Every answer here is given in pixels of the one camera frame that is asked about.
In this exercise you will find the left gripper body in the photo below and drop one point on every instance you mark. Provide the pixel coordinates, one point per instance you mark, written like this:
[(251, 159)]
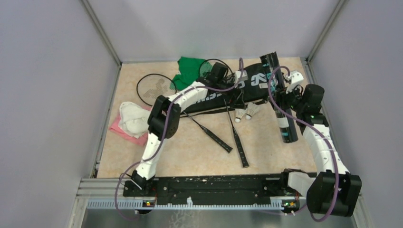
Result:
[(238, 95)]

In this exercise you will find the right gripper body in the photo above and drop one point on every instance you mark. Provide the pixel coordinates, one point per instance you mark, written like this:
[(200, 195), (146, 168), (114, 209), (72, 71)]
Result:
[(292, 100)]

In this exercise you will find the shuttlecock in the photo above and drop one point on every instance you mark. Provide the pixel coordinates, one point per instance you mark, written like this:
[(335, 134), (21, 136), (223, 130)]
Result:
[(239, 113), (252, 109)]

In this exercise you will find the black shuttlecock tube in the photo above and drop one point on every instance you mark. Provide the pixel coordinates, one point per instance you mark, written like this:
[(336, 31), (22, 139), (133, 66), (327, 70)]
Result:
[(286, 125)]

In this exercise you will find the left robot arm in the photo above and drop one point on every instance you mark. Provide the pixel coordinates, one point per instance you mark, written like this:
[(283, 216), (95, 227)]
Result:
[(166, 112)]

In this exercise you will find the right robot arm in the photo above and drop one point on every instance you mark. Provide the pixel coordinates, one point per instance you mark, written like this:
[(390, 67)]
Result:
[(334, 190)]

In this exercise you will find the right badminton racket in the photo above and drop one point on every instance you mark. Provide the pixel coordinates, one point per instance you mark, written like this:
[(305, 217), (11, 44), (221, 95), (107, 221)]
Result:
[(237, 141)]

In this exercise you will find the badminton racket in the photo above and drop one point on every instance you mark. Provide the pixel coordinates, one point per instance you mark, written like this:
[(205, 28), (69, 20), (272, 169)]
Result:
[(237, 141), (150, 86)]

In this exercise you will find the left badminton racket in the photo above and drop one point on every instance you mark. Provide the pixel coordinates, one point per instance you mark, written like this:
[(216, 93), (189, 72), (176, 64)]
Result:
[(150, 86)]

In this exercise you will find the black racket bag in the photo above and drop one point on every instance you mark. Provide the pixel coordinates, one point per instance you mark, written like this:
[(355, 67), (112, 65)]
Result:
[(254, 89)]

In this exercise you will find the green cloth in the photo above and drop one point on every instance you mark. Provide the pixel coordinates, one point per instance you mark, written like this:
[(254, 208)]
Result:
[(189, 70)]

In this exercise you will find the pink cloth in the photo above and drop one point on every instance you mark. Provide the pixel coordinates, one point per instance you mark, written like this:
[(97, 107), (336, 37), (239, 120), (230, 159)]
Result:
[(141, 141)]

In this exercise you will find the white towel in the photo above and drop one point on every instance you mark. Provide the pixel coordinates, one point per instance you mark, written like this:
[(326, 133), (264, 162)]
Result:
[(133, 119)]

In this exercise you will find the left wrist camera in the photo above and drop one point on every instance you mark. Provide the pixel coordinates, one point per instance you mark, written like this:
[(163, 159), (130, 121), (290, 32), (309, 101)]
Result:
[(241, 76)]

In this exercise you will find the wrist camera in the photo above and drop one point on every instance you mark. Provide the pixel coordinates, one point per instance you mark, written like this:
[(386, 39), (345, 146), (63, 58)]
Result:
[(294, 79), (241, 76)]

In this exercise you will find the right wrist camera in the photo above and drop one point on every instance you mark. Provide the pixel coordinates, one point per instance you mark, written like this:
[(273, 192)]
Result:
[(294, 79)]

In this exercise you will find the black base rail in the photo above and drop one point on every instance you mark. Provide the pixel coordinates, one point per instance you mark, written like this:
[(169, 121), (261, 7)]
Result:
[(253, 191)]

